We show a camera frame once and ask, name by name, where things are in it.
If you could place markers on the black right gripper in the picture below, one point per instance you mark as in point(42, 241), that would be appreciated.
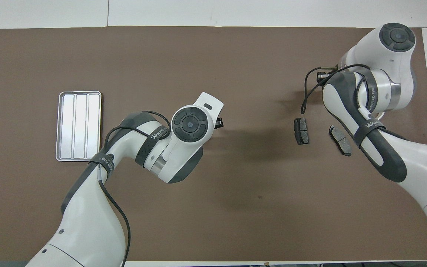
point(322, 77)

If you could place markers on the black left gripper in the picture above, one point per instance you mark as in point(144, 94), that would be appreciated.
point(219, 123)

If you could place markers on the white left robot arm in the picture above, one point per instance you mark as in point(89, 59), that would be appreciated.
point(87, 222)

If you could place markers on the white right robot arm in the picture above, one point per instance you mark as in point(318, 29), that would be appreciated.
point(421, 163)

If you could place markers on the silver metal tray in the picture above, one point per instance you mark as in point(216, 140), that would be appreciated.
point(79, 126)

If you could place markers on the dark rectangular brake pad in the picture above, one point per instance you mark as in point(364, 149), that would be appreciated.
point(301, 130)

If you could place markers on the dark curved brake pad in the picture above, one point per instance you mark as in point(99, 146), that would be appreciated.
point(340, 140)

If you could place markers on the brown table mat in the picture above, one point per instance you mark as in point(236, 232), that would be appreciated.
point(235, 222)

